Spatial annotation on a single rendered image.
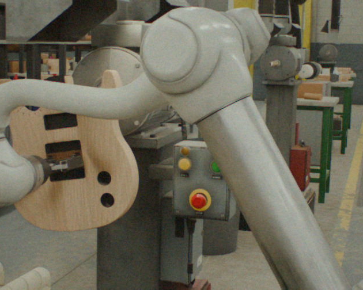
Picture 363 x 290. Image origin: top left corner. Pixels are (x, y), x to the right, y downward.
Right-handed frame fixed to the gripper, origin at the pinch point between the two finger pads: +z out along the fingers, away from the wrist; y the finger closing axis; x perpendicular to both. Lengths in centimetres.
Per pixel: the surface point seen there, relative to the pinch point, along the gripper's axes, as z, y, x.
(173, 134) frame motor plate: 42.0, 17.2, 0.6
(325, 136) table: 467, 29, -46
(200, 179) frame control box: 17.3, 30.3, -10.7
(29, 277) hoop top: -75, 27, -10
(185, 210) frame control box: 17.4, 25.0, -18.6
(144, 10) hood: 55, 10, 40
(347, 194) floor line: 516, 39, -108
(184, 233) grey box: 38, 17, -29
